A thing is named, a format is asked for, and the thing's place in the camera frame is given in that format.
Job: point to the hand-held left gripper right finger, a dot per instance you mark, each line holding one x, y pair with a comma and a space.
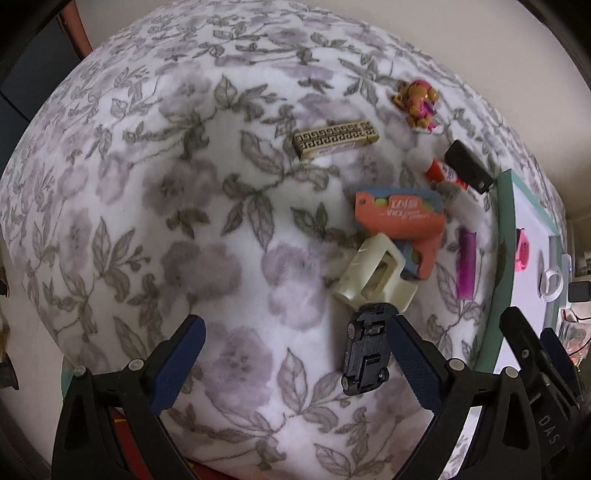
415, 364

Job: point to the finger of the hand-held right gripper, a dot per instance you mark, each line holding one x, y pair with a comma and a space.
556, 355
521, 337

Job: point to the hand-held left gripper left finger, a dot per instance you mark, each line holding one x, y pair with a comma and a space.
181, 364

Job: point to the black toy car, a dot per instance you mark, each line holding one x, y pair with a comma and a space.
367, 346

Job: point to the pink toy dog figure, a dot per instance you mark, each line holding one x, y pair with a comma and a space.
420, 104

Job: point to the small black adapter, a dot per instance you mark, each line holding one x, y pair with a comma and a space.
579, 290

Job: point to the pink round toy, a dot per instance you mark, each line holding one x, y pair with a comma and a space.
524, 251

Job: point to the magenta plastic stick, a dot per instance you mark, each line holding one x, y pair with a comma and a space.
466, 264

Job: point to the cream plastic holder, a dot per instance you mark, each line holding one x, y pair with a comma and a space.
374, 274

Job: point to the orange toy gun pack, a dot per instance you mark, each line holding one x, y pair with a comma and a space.
401, 217

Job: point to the floral blanket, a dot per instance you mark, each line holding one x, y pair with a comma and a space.
161, 207

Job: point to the red and white glue stick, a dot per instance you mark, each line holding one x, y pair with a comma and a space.
445, 177

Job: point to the black key fob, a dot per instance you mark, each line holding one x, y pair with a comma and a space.
468, 165

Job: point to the gold patterned box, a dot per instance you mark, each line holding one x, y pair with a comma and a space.
336, 138

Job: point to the reddish wooden board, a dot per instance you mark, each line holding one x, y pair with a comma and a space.
76, 23

